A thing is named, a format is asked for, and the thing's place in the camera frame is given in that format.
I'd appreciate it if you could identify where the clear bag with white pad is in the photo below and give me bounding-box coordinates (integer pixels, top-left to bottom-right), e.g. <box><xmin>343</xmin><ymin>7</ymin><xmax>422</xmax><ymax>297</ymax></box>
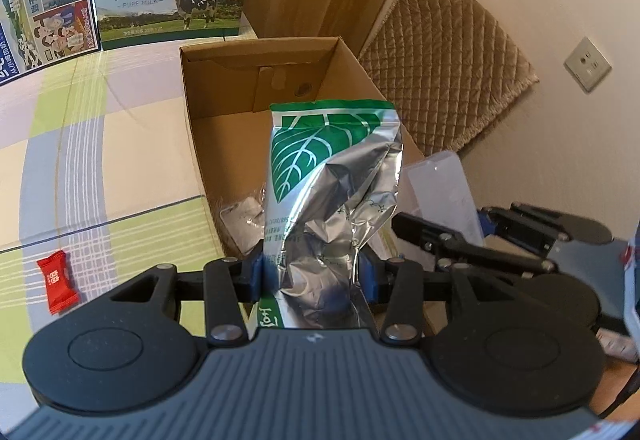
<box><xmin>218</xmin><ymin>192</ymin><xmax>268</xmax><ymax>256</ymax></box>

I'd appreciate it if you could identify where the silver foil bag green leaf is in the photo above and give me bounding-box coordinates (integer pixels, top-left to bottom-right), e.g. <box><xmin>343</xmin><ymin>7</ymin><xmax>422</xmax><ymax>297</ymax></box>
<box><xmin>250</xmin><ymin>99</ymin><xmax>403</xmax><ymax>331</ymax></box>

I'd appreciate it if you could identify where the plaid cloth covered desktop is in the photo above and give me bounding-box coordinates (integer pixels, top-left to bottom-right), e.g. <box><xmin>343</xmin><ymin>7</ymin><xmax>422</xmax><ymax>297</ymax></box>
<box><xmin>0</xmin><ymin>37</ymin><xmax>261</xmax><ymax>336</ymax></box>

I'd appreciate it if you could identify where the cartoon print milk carton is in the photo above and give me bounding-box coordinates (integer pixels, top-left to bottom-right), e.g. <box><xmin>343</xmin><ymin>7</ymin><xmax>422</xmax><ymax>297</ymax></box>
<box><xmin>0</xmin><ymin>0</ymin><xmax>99</xmax><ymax>88</ymax></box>

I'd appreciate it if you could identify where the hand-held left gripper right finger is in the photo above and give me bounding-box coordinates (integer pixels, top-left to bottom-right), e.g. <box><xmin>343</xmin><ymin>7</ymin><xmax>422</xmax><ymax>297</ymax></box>
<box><xmin>356</xmin><ymin>252</ymin><xmax>501</xmax><ymax>348</ymax></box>

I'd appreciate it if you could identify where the clear plastic container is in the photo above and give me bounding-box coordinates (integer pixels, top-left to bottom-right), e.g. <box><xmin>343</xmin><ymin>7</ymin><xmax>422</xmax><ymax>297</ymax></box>
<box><xmin>405</xmin><ymin>151</ymin><xmax>486</xmax><ymax>248</ymax></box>

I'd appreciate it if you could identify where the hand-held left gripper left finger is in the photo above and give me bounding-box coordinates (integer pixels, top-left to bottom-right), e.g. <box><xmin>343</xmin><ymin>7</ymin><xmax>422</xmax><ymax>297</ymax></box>
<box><xmin>109</xmin><ymin>247</ymin><xmax>264</xmax><ymax>348</ymax></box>

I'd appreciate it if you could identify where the brown quilted chair cushion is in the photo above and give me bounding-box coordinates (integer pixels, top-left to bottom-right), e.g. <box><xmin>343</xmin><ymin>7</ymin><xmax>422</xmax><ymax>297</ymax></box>
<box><xmin>357</xmin><ymin>0</ymin><xmax>540</xmax><ymax>158</ymax></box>

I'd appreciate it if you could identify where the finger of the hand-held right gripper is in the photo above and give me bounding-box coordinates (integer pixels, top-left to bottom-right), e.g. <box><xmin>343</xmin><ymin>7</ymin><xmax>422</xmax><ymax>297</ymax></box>
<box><xmin>391</xmin><ymin>212</ymin><xmax>557</xmax><ymax>278</ymax></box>
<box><xmin>477</xmin><ymin>202</ymin><xmax>571</xmax><ymax>256</ymax></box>

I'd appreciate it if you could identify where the red snack packet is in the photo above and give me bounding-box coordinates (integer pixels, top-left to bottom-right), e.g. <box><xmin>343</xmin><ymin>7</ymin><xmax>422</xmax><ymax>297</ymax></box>
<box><xmin>36</xmin><ymin>251</ymin><xmax>80</xmax><ymax>317</ymax></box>

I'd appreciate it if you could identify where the brown cardboard box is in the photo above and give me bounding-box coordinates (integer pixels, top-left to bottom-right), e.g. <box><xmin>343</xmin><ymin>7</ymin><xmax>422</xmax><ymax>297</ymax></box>
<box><xmin>179</xmin><ymin>36</ymin><xmax>640</xmax><ymax>416</ymax></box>

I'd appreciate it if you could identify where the beige wall socket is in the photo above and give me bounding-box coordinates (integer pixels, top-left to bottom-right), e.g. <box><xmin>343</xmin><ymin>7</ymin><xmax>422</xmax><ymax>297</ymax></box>
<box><xmin>564</xmin><ymin>36</ymin><xmax>612</xmax><ymax>93</ymax></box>

